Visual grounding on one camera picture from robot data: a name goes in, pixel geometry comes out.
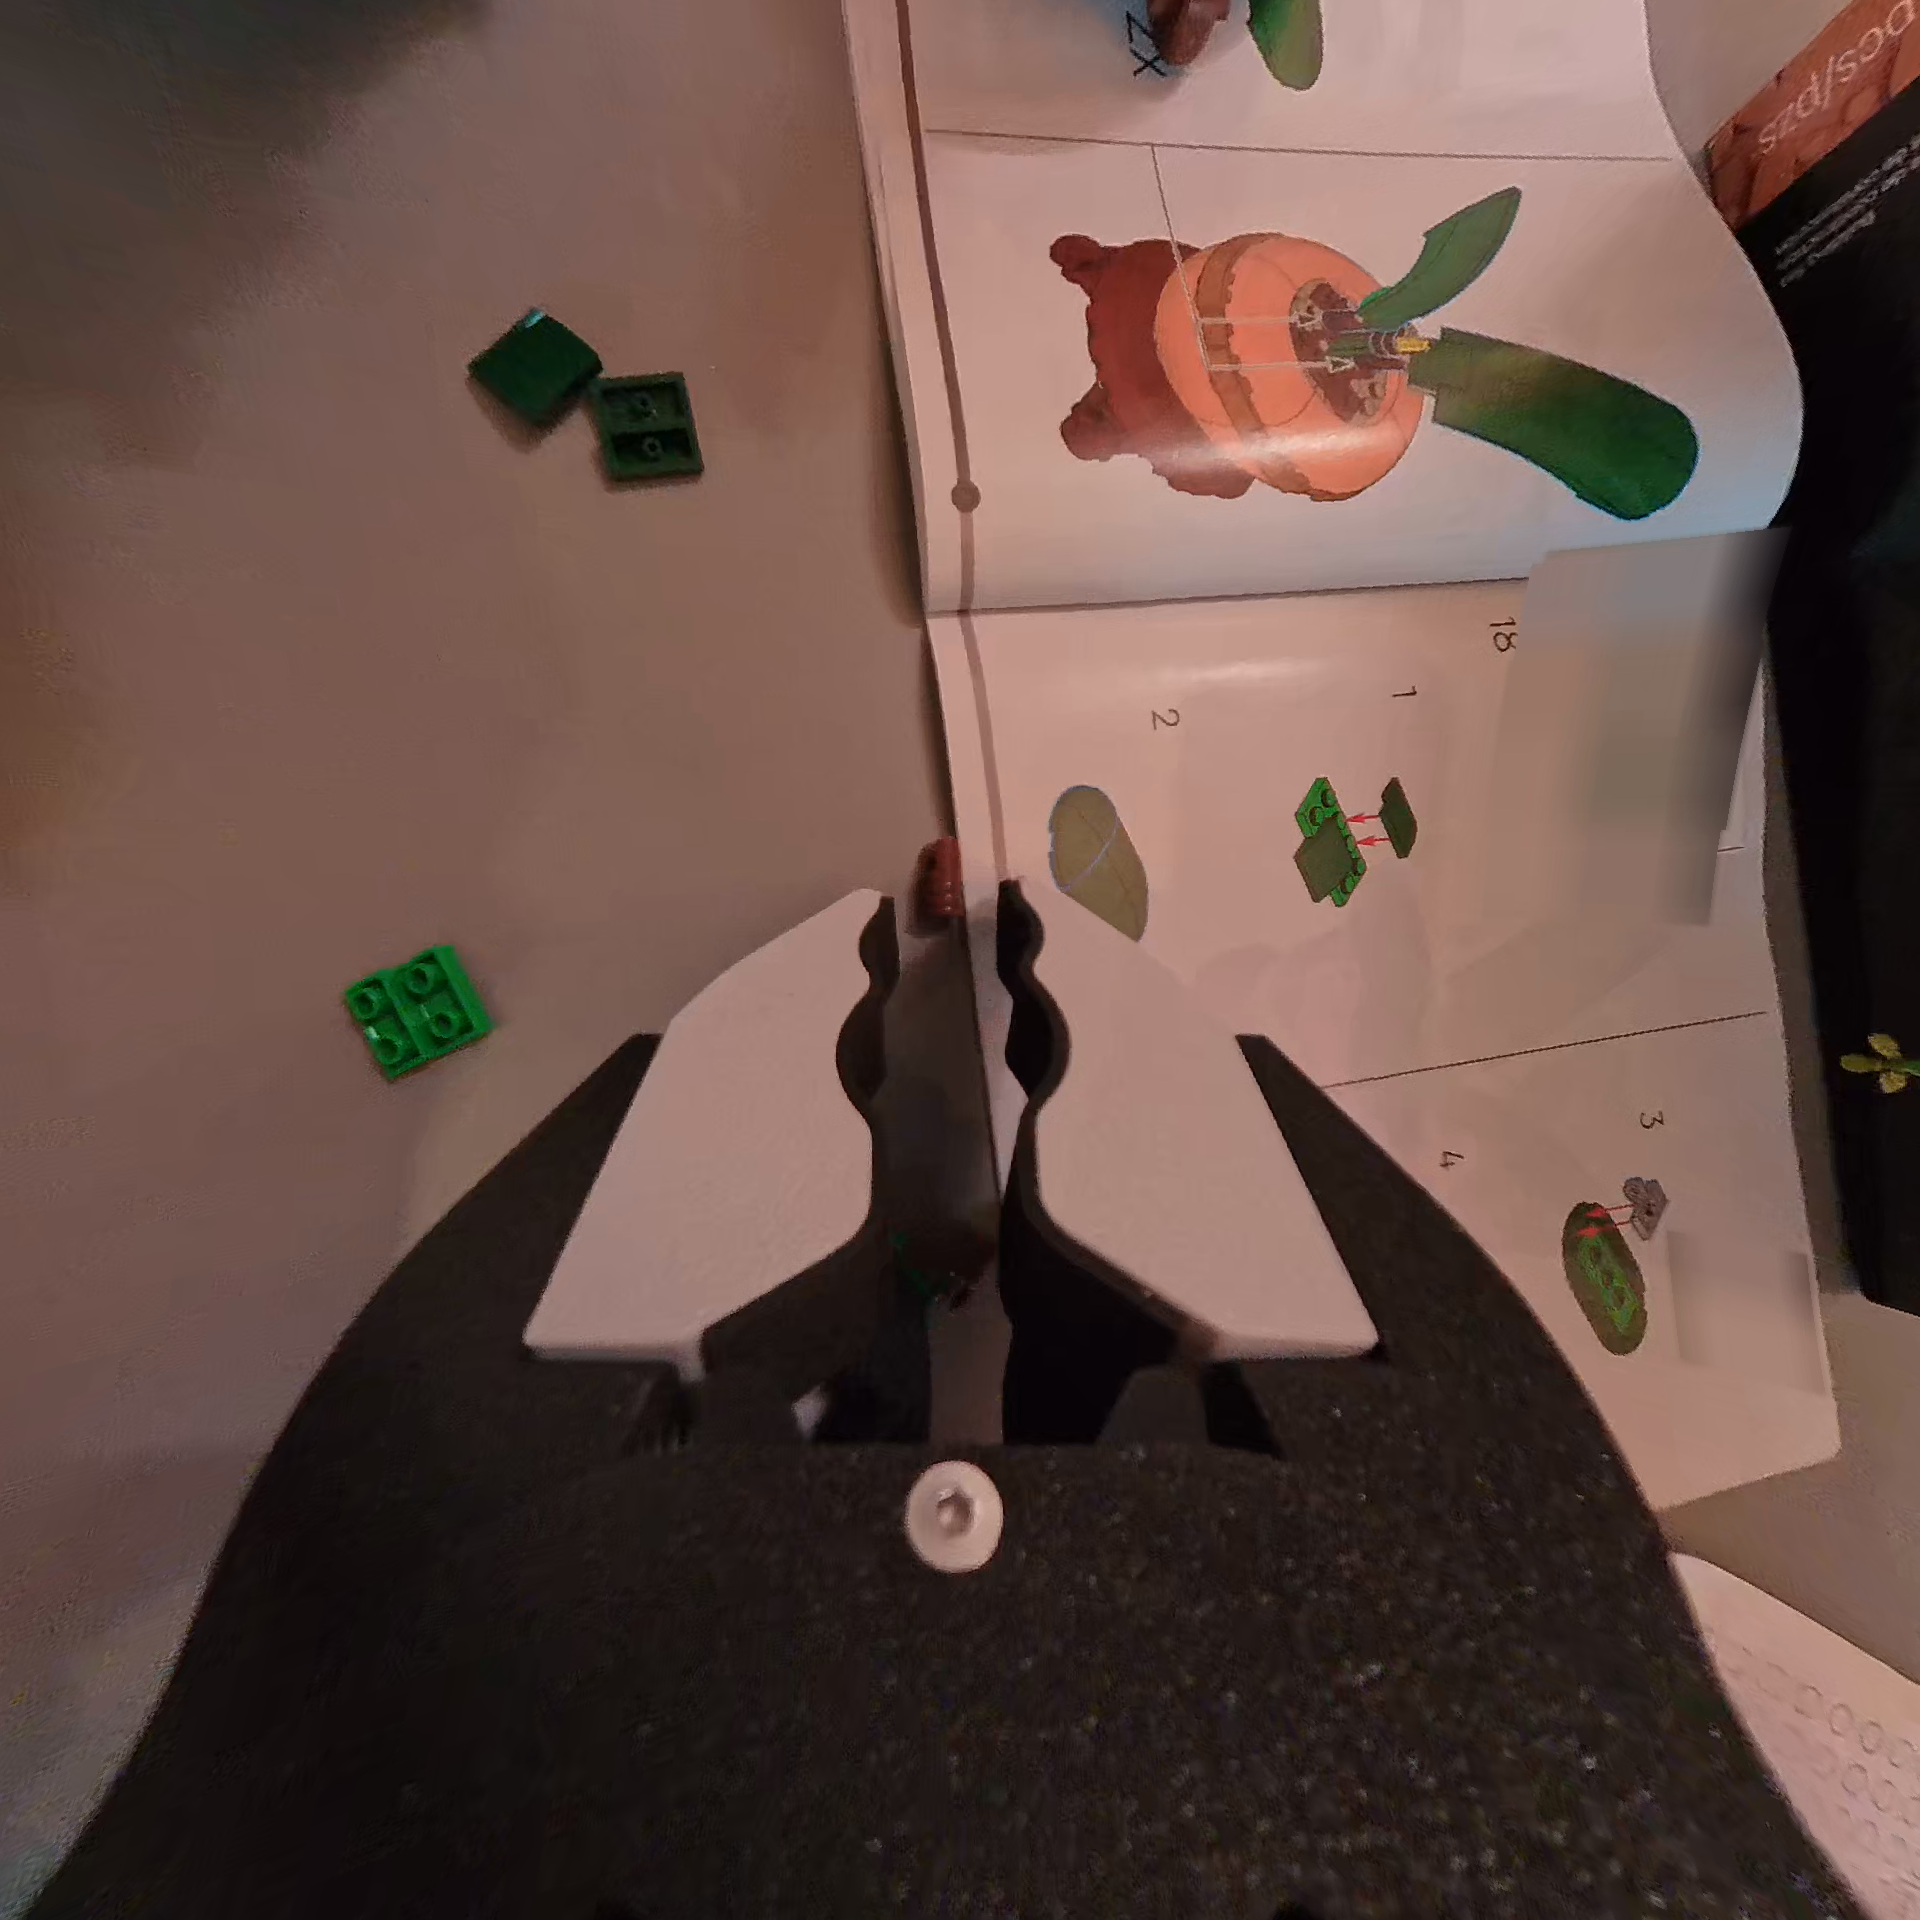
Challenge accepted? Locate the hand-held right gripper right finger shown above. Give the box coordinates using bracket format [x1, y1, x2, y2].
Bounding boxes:
[990, 878, 1379, 1449]

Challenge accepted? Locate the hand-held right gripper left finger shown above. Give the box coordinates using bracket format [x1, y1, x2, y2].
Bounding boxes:
[522, 885, 963, 1443]

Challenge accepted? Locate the bright green studded plate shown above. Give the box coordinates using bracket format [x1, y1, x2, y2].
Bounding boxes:
[344, 943, 499, 1082]

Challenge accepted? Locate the open instruction booklet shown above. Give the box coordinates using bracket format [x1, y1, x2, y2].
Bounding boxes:
[839, 0, 1844, 1508]

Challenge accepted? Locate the dark green studded plate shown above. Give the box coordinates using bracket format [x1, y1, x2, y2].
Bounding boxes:
[585, 371, 707, 485]

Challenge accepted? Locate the dark green smooth tile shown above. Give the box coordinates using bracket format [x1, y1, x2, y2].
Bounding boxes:
[466, 306, 606, 437]

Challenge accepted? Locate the white embossed sheet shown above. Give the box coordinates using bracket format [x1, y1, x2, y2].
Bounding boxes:
[1665, 1551, 1920, 1920]

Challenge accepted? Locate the dark orchid set box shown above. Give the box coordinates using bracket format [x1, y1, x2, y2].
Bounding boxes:
[1704, 0, 1920, 1308]

